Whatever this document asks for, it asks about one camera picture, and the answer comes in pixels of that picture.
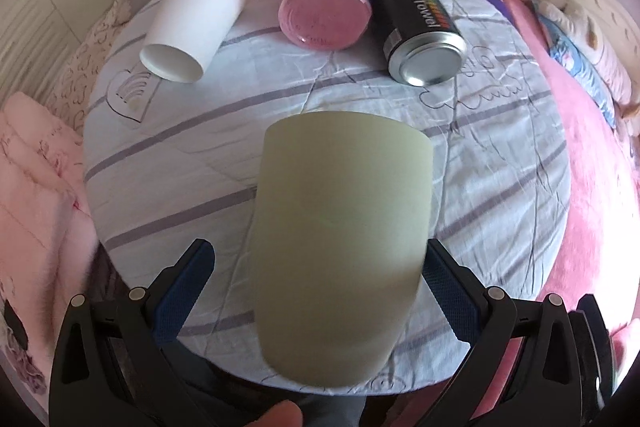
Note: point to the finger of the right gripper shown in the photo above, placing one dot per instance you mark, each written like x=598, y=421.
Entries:
x=595, y=354

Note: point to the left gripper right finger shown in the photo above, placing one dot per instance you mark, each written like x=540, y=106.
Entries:
x=544, y=388

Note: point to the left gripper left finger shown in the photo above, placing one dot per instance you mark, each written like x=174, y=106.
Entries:
x=110, y=367

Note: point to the pale green cup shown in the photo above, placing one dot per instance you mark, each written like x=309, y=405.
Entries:
x=341, y=222

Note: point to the white paper cup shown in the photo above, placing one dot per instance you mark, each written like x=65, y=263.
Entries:
x=185, y=36

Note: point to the person's fingertip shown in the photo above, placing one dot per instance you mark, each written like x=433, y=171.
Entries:
x=284, y=414

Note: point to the pink fleece blanket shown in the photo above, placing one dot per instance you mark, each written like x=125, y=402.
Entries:
x=568, y=222

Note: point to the light pink folded blanket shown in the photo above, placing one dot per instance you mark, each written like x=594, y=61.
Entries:
x=48, y=239

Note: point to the striped white quilt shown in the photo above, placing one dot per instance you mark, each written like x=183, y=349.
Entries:
x=169, y=162

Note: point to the blue cartoon pillow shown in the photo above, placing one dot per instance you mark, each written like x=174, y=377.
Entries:
x=563, y=51

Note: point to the heart pattern sheet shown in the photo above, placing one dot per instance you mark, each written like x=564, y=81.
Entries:
x=70, y=95

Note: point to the black blue can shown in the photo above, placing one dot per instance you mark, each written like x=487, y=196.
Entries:
x=421, y=43

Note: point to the purple bed sheet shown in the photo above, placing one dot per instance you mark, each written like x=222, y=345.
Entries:
x=501, y=7

